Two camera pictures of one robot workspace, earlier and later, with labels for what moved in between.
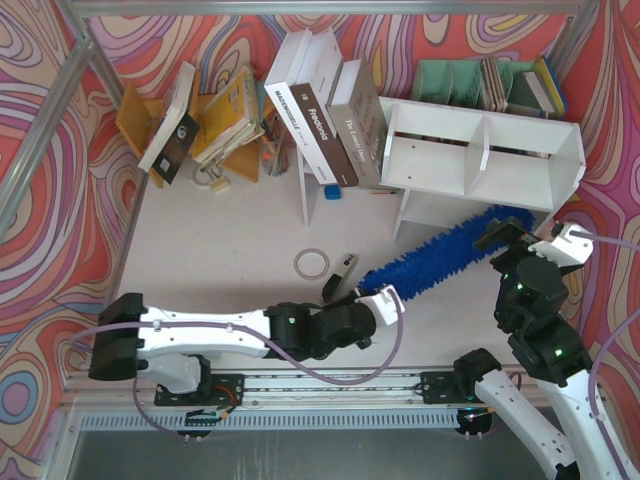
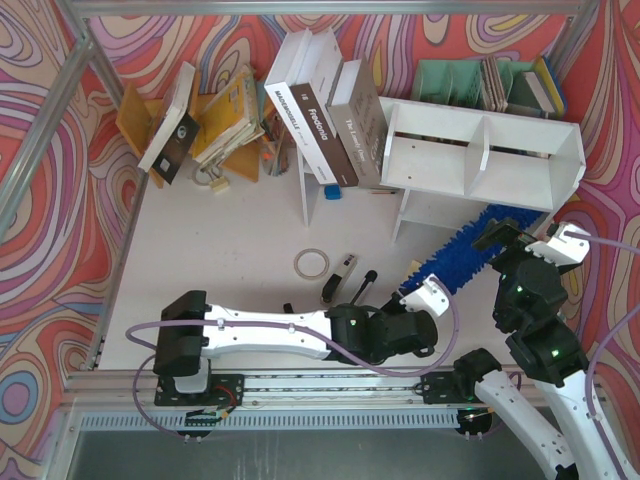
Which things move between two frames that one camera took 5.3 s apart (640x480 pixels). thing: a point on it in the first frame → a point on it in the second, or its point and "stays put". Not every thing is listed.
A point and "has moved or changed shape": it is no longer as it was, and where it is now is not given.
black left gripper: [347, 301] → [395, 304]
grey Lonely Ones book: [358, 121] stays put
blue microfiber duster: [449, 254] has moved or changed shape
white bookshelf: [456, 166] stays put
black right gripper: [511, 234] stays put
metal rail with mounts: [325, 389] stays put
